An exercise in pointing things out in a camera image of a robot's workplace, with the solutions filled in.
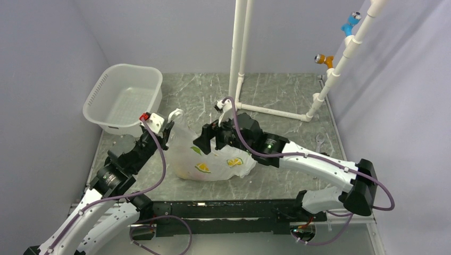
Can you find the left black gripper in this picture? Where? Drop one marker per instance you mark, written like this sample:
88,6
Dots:
164,134

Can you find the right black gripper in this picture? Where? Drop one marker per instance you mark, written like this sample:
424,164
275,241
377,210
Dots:
203,142

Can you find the white plastic bag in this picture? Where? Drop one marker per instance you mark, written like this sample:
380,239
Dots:
189,163

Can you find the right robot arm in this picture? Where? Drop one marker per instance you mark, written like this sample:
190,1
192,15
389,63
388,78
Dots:
353,184

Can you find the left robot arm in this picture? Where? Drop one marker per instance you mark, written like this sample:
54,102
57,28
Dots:
105,209

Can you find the white plastic basin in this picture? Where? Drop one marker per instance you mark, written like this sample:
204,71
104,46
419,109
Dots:
121,95

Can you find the silver wrench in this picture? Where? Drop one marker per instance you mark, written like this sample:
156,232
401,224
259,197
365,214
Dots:
320,139

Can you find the orange nozzle on pipe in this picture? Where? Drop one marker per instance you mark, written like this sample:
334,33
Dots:
322,59

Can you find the blue nozzle on pipe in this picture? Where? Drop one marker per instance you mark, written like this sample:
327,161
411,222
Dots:
353,19

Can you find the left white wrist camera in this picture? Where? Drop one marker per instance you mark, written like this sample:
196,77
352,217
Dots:
154,121

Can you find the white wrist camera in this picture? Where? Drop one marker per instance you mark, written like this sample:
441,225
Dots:
154,121
225,108

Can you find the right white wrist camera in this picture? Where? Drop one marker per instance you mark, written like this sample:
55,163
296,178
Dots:
225,108

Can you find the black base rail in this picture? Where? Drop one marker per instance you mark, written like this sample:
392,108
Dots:
169,218

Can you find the white PVC pipe frame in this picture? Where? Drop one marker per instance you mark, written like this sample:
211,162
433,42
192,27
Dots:
285,36

